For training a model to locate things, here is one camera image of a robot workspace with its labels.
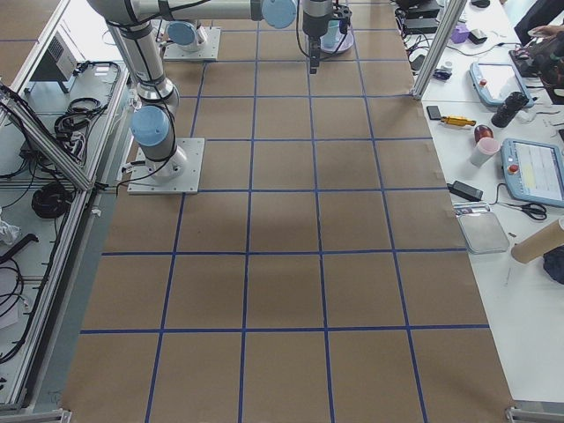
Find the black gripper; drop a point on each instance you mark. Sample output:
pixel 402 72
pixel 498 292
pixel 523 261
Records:
pixel 314 24

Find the mint green faceted cup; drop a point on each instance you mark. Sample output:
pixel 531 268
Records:
pixel 331 33

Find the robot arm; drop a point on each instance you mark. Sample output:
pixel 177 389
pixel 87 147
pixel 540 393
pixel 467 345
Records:
pixel 187 35
pixel 133 21

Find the lavender plate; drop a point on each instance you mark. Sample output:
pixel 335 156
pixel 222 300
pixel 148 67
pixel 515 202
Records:
pixel 345 42

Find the white pink cup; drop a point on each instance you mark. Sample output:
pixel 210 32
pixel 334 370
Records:
pixel 484 150

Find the black phone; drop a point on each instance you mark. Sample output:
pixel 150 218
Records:
pixel 434 113

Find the purple faceted object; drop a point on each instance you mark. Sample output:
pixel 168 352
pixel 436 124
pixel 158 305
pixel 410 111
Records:
pixel 460 34

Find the orange cylindrical tool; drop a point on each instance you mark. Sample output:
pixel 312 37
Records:
pixel 459 121

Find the blue teach pendant far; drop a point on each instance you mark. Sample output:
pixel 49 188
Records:
pixel 494 82

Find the blue teach pendant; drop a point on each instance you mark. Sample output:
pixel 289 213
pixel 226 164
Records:
pixel 533 171
pixel 494 82

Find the red apple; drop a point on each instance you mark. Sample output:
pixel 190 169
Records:
pixel 482 131

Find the black power adapter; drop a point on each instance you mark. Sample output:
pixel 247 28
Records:
pixel 465 191

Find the black water bottle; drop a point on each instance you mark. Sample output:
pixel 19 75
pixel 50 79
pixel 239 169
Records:
pixel 508 109

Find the blue teach pendant near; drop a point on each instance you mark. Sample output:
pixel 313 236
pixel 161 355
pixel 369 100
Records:
pixel 533 171

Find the black scissors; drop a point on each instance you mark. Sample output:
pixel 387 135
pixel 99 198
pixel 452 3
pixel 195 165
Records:
pixel 534 211

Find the cardboard tube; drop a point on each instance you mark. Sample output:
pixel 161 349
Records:
pixel 544 240

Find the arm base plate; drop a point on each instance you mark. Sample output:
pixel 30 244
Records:
pixel 209 53
pixel 181 174

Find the aluminium frame post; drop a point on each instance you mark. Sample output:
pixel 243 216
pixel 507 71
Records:
pixel 445 28

